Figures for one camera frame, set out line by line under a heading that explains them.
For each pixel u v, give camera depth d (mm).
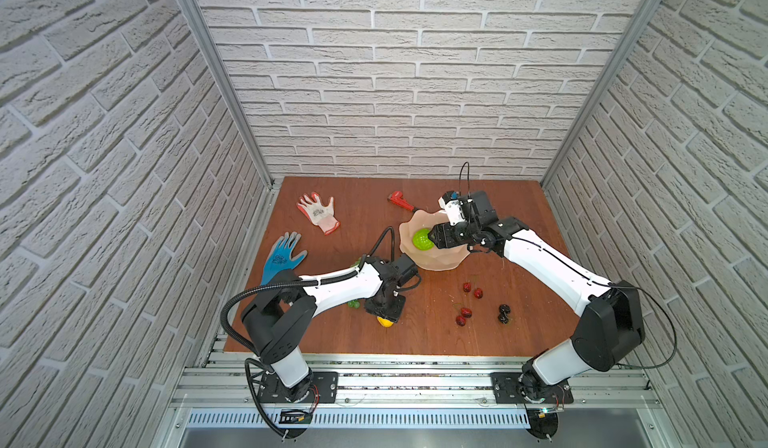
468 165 1163
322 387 738
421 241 947
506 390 735
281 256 972
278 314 467
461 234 709
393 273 620
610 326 426
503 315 847
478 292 896
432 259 952
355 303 855
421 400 728
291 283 462
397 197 1134
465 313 856
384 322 794
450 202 747
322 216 1074
